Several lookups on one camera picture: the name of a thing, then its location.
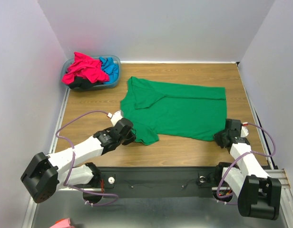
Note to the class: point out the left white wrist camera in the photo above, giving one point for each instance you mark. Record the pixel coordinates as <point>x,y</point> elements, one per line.
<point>115,117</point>

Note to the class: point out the pink cloth at bottom edge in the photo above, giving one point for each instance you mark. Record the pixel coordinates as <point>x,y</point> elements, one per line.
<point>63,223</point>

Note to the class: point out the translucent blue plastic bin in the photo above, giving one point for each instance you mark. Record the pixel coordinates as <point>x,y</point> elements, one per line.
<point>104,86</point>

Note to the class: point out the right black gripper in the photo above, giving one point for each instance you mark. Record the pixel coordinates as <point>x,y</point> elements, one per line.
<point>221,138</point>

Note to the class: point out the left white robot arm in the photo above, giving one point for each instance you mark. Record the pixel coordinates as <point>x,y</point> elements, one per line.
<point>45,174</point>

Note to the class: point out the black t shirt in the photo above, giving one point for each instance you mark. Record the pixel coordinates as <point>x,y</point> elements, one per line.
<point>83,84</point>

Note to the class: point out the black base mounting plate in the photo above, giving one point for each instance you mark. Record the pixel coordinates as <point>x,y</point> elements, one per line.
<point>159,182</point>

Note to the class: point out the blue t shirt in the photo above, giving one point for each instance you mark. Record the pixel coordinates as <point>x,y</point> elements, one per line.
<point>110,68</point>

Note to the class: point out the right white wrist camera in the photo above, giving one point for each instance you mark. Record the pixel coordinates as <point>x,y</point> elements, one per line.
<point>244,130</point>

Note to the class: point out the green t shirt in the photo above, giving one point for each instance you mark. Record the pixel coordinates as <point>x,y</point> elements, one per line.
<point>155,108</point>

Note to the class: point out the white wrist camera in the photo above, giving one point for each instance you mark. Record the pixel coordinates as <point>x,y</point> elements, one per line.
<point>115,117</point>
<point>244,130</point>

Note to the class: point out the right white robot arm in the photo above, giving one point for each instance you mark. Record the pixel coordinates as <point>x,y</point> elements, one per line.
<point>258,194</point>

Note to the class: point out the pink t shirt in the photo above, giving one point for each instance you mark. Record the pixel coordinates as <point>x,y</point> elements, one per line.
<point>85,67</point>

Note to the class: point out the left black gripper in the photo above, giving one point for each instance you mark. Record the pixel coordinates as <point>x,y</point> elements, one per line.
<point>131,138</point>

